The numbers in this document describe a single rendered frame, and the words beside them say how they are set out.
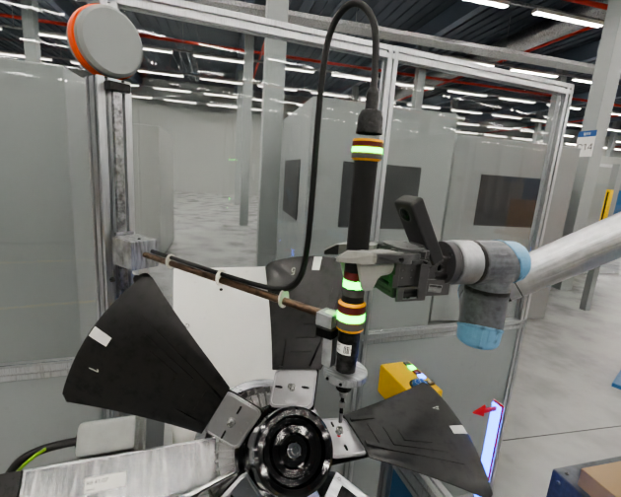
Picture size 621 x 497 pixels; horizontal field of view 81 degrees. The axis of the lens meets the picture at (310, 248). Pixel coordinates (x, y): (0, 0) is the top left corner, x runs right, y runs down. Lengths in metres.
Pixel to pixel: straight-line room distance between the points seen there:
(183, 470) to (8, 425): 0.85
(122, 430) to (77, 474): 0.09
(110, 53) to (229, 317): 0.68
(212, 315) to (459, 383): 1.32
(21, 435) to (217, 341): 0.80
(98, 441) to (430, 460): 0.56
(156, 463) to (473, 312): 0.59
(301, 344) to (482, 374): 1.42
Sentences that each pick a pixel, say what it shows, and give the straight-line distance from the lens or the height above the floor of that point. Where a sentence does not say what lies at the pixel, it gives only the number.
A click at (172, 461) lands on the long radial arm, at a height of 1.13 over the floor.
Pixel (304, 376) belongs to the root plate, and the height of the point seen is 1.27.
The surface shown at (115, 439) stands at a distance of 0.78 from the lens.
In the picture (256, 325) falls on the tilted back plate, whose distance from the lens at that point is 0.90.
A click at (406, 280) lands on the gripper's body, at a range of 0.58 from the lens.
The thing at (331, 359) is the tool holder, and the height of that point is 1.32.
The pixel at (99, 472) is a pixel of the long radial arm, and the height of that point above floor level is 1.13.
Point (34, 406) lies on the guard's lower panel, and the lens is 1.46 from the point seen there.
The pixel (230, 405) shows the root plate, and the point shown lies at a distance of 0.63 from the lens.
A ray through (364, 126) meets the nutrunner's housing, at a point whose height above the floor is 1.68.
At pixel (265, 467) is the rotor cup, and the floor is 1.21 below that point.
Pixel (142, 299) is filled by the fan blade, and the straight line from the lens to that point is 0.63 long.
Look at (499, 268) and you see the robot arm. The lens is 0.67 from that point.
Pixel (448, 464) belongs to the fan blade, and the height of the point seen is 1.15.
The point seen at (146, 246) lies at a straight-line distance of 0.97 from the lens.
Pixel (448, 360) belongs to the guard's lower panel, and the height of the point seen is 0.84.
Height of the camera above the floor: 1.61
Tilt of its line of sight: 12 degrees down
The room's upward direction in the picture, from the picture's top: 4 degrees clockwise
